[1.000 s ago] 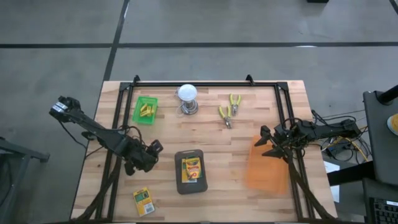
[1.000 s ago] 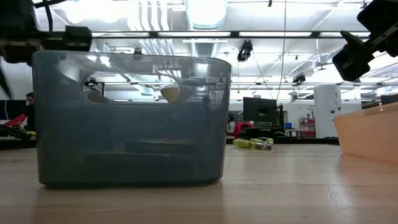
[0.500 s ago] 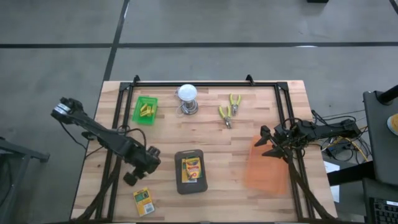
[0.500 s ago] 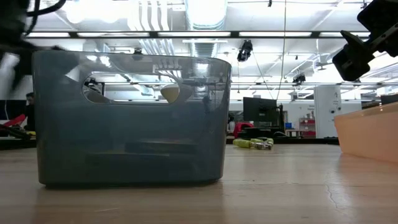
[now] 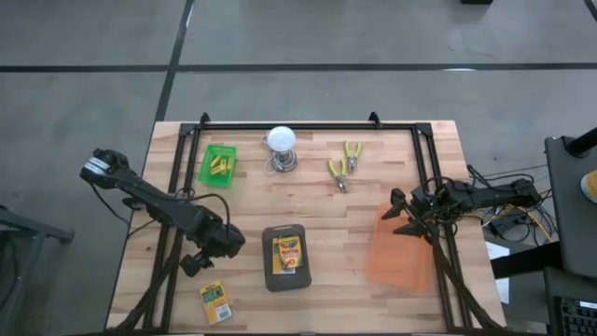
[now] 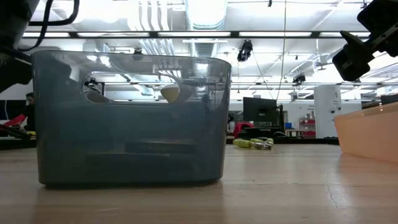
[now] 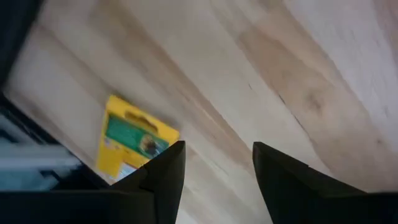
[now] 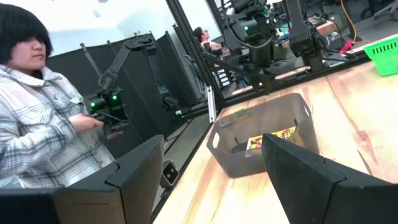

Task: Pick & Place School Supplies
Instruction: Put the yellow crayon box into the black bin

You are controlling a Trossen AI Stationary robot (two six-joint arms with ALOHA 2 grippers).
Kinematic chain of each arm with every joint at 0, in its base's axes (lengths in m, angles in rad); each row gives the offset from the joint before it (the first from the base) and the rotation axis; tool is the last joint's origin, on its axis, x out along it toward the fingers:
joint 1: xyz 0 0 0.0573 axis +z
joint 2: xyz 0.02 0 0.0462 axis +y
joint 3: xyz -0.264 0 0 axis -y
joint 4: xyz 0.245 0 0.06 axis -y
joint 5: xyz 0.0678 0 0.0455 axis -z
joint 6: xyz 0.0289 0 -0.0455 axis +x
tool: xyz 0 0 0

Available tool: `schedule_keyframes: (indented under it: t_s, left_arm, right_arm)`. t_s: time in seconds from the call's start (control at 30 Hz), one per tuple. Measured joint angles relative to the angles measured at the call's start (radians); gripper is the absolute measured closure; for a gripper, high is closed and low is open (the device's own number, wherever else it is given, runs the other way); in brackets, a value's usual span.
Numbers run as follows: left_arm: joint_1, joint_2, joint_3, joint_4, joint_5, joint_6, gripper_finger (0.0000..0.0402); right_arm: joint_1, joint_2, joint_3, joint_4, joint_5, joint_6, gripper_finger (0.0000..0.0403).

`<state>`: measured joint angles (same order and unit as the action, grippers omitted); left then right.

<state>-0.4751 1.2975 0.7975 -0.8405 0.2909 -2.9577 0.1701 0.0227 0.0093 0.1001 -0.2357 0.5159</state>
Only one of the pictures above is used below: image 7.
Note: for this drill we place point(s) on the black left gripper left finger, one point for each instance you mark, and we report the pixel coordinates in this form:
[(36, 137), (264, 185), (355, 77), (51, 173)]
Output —
[(164, 180)]

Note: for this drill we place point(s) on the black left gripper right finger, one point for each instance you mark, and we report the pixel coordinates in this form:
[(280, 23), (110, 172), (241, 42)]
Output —
[(280, 180)]

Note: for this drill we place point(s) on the yellow green crayon box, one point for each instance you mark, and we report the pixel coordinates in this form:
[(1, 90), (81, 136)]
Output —
[(130, 137)]

